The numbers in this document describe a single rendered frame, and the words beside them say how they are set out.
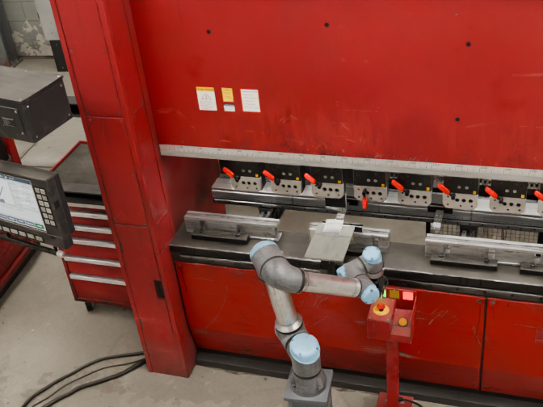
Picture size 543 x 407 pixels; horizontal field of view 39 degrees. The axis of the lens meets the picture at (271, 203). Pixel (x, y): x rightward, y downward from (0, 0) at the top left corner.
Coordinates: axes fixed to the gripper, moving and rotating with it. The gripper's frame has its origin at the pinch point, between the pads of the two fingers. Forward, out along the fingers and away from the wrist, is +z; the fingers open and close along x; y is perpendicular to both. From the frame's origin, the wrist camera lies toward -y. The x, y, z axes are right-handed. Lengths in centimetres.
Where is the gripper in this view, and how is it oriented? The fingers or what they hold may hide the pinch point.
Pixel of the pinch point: (379, 291)
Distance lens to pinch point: 344.3
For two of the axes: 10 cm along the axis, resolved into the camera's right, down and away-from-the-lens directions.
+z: 1.9, 5.8, 7.9
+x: 9.6, 0.7, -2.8
